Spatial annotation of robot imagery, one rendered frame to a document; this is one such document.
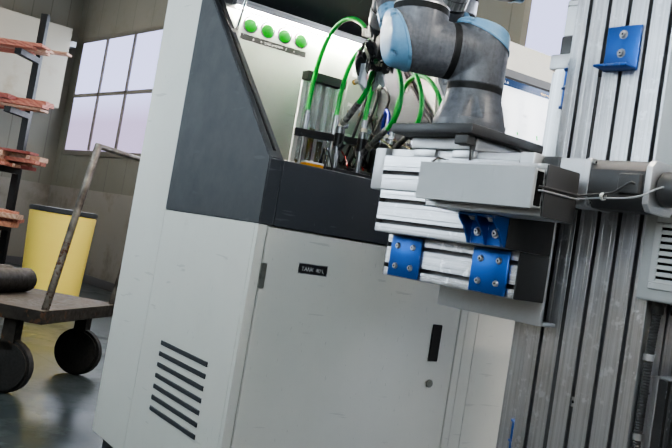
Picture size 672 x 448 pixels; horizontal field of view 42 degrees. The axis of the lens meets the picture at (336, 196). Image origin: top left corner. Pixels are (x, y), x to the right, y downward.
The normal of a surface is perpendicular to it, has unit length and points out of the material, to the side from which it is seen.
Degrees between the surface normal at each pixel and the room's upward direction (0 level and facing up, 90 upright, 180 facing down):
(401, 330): 90
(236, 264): 90
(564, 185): 90
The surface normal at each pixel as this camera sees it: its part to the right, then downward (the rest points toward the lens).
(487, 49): 0.20, -0.02
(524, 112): 0.57, -0.19
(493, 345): 0.55, 0.04
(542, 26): -0.75, -0.16
